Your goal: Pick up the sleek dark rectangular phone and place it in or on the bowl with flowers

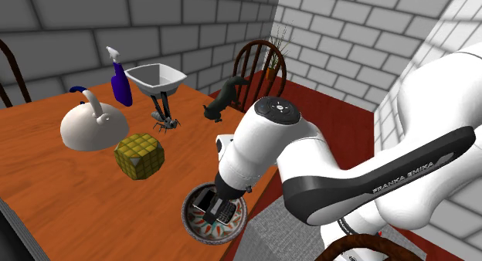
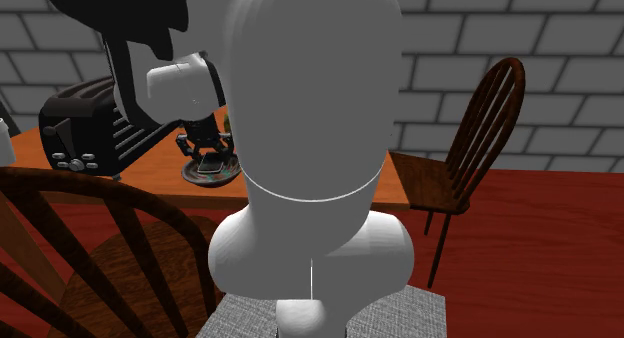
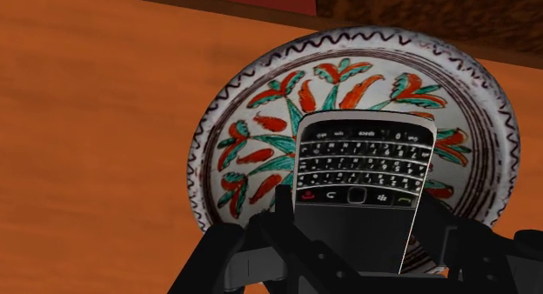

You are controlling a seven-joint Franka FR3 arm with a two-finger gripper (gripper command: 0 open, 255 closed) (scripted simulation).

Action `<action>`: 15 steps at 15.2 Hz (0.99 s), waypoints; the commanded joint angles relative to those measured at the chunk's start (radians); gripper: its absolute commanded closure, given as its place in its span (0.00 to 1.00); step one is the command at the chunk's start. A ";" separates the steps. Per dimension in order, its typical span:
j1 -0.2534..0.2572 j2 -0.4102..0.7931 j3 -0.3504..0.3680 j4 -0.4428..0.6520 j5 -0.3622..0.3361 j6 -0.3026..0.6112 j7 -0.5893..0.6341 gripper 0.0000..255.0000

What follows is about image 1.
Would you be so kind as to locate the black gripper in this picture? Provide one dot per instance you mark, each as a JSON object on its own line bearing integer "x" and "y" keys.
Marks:
{"x": 227, "y": 190}

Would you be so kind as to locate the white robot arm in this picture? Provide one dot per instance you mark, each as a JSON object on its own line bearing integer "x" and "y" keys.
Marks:
{"x": 339, "y": 151}

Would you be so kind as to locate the black mobile phone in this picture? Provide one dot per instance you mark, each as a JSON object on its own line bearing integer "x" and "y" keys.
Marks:
{"x": 202, "y": 200}

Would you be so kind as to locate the patterned round bowl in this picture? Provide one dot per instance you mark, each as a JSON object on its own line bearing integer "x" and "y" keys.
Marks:
{"x": 214, "y": 234}

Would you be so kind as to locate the black cat figure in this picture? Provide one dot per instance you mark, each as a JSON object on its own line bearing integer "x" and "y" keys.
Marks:
{"x": 220, "y": 100}

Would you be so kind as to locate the grey insect figure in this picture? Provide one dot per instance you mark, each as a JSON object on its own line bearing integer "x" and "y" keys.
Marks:
{"x": 165, "y": 121}

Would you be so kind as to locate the yellow puzzle cube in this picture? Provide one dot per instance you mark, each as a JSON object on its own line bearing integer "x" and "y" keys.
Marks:
{"x": 139, "y": 156}

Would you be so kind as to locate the potted green plant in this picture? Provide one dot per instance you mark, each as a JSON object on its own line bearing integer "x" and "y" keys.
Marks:
{"x": 272, "y": 70}

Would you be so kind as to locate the white square bowl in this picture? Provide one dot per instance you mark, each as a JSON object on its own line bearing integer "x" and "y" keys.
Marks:
{"x": 158, "y": 77}

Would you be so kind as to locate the dark wooden chair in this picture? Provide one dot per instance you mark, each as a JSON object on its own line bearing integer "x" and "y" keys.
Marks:
{"x": 15, "y": 74}
{"x": 260, "y": 51}
{"x": 361, "y": 242}

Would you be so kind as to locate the blue spray bottle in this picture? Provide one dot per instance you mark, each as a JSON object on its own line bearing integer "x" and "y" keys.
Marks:
{"x": 121, "y": 88}

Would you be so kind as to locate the orange wooden table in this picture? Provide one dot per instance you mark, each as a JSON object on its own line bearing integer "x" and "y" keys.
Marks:
{"x": 75, "y": 200}

